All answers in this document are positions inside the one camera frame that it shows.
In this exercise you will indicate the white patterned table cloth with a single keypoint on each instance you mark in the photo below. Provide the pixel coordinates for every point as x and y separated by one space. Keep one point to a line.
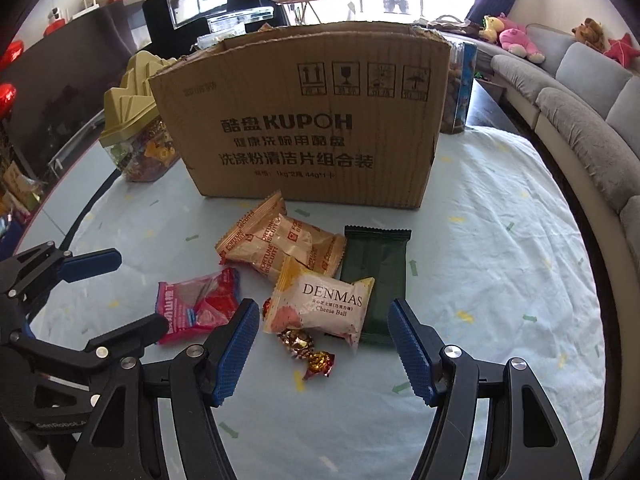
495 263

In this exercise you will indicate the red heart balloon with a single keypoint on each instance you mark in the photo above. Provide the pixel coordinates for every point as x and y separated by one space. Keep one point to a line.
7 98
14 50

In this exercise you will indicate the black upright piano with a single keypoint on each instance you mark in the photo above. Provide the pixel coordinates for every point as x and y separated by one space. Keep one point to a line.
174 26

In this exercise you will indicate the beige biscuit packet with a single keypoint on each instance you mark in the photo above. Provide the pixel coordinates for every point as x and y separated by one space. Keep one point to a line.
265 235

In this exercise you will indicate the pink plush toy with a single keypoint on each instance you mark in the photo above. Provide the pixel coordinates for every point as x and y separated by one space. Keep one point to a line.
514 39

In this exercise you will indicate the black television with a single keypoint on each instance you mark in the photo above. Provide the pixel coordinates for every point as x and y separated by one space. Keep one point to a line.
60 82

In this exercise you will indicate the pink star pillow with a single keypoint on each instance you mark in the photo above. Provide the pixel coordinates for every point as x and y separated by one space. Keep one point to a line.
622 50

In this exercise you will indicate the clear blue nut canister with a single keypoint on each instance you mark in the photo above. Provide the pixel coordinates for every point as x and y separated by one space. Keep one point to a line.
461 73

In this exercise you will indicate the pink red snack packet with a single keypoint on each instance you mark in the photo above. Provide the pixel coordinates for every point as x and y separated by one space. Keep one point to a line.
195 307

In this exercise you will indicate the gold wrapped candy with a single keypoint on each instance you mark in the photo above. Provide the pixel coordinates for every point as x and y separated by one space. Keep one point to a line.
300 345

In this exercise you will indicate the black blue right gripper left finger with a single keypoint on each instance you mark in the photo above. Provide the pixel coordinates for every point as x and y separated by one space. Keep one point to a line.
122 439

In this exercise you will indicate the yellow lid candy jar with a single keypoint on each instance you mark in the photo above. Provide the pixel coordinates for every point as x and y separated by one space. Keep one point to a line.
134 135

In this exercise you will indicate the brown teddy bear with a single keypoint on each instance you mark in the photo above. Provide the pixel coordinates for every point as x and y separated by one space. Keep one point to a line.
591 34

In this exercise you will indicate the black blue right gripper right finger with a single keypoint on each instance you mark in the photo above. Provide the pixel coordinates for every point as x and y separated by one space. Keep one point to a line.
524 437

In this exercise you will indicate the grey sectional sofa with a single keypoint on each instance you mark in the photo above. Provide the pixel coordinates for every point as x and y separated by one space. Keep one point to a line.
589 100

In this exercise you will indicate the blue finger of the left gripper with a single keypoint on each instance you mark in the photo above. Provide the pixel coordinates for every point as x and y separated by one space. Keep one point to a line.
78 268

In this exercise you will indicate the yellow plush toy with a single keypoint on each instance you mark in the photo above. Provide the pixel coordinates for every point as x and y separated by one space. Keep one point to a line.
492 28

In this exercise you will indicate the dark green snack bar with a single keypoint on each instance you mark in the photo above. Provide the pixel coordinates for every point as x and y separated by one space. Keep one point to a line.
379 254

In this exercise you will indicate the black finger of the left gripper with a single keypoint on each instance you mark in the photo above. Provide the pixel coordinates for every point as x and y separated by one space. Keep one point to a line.
128 341

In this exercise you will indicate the Denmas cheese ball packet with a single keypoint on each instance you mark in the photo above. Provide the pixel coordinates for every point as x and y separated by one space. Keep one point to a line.
306 300

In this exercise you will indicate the brown cardboard box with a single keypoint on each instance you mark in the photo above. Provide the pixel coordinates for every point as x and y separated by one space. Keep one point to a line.
345 113

